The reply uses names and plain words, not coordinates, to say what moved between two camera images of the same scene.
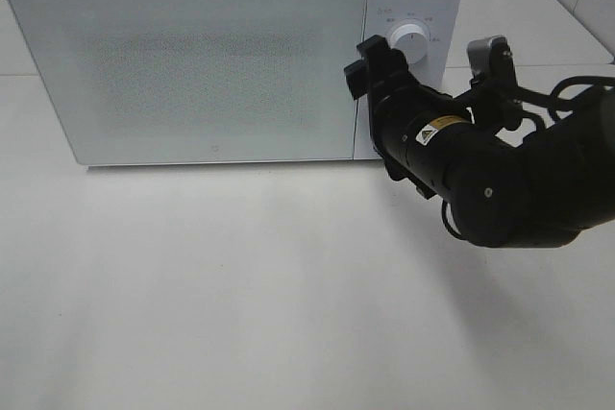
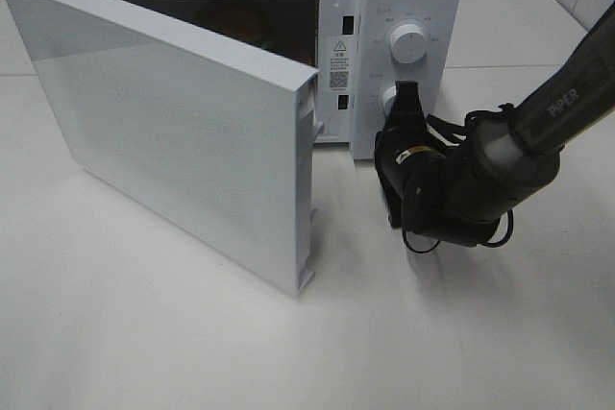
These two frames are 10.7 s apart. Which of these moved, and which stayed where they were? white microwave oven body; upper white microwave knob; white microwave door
Moved: white microwave door
Stayed: upper white microwave knob; white microwave oven body
